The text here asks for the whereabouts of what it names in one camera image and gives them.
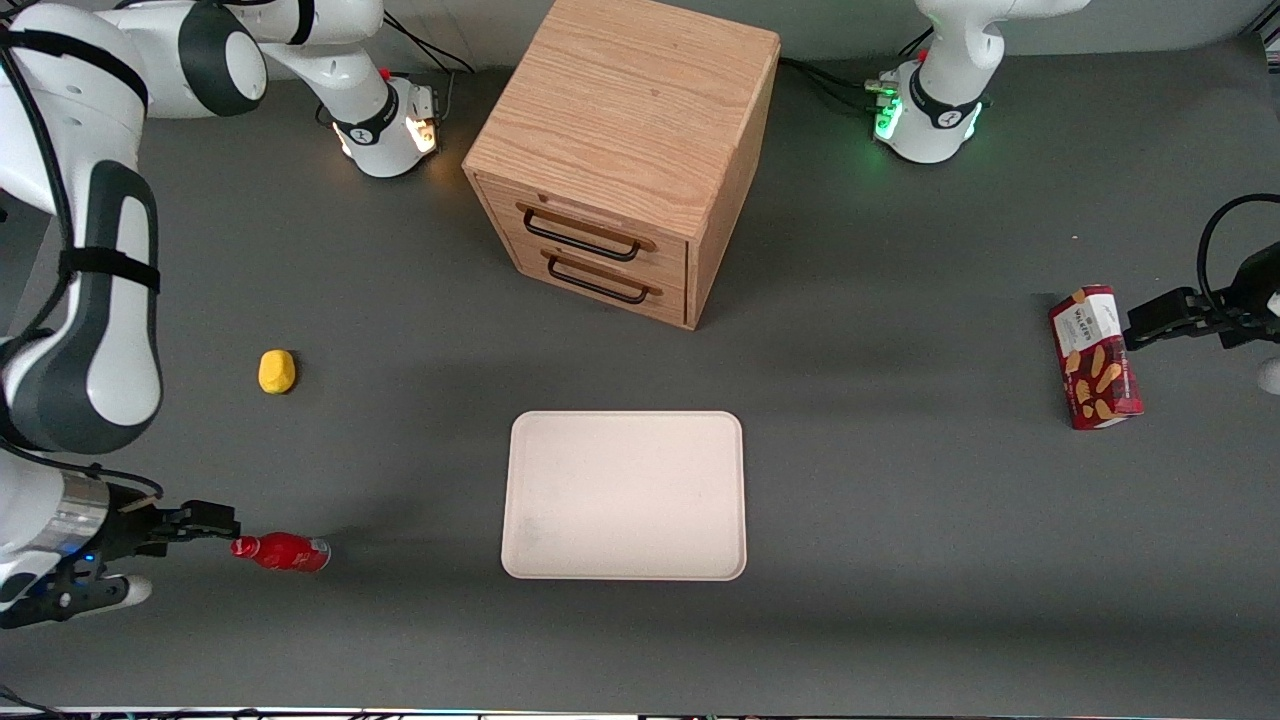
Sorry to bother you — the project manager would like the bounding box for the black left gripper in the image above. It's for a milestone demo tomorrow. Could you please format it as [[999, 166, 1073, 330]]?
[[1123, 243, 1280, 353]]

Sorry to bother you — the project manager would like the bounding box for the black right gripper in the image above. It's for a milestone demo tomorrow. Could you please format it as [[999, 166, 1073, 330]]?
[[98, 484, 243, 563]]

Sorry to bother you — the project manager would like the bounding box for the small red coke bottle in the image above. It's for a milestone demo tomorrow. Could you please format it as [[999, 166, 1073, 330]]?
[[230, 531, 332, 574]]

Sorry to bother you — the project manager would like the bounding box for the cream rectangular plastic tray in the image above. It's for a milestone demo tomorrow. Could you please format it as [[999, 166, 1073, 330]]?
[[500, 410, 748, 582]]

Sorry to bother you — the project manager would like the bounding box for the red tartan shortbread cookie box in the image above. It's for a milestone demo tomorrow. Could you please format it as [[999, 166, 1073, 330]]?
[[1048, 285, 1144, 431]]

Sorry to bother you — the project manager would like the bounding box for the dark grey table mat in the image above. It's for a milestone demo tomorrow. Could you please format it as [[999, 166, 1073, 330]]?
[[0, 35, 1280, 713]]

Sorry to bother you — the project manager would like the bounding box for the wooden drawer front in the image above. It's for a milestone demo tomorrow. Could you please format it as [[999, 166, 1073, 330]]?
[[500, 232, 691, 329], [475, 175, 691, 291]]

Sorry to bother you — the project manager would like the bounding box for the wooden two-drawer cabinet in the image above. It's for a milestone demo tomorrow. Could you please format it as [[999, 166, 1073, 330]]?
[[462, 0, 782, 332]]

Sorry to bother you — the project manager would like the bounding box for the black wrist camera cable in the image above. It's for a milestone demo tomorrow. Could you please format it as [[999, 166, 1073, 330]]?
[[1197, 193, 1280, 303], [0, 30, 167, 501]]

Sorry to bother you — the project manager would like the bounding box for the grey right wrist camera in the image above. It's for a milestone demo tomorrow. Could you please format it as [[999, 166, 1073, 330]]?
[[0, 570, 154, 631]]

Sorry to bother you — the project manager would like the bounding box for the black arm base cable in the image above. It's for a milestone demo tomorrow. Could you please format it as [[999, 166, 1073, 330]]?
[[375, 20, 477, 126], [778, 28, 933, 113]]

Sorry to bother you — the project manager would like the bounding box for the black metal drawer handle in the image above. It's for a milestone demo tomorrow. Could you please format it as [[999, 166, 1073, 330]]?
[[516, 203, 658, 263], [541, 250, 663, 305]]

